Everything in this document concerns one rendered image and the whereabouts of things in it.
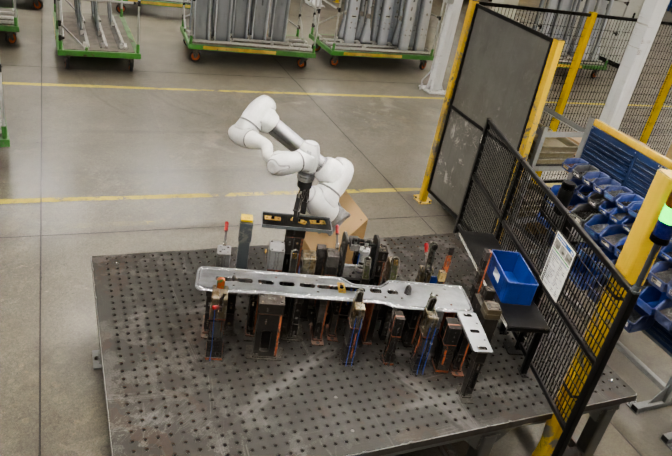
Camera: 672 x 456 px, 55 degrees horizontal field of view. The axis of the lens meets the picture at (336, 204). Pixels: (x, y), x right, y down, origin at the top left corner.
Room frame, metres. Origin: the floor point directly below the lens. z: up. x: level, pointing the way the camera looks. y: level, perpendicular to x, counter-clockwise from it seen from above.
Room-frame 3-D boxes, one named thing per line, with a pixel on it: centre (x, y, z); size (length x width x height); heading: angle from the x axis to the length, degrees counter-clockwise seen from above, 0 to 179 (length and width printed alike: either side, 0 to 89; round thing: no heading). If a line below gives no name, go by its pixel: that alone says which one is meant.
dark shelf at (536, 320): (3.00, -0.95, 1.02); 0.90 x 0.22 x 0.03; 11
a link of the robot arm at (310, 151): (2.92, 0.18, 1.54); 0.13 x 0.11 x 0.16; 139
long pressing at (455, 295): (2.62, -0.09, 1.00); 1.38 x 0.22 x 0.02; 101
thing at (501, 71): (5.31, -1.12, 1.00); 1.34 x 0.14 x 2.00; 27
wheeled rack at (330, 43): (10.83, -0.08, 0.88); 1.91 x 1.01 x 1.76; 119
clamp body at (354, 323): (2.47, -0.20, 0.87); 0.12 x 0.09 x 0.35; 11
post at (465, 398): (2.37, -0.79, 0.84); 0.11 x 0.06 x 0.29; 11
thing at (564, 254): (2.72, -1.12, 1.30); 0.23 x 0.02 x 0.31; 11
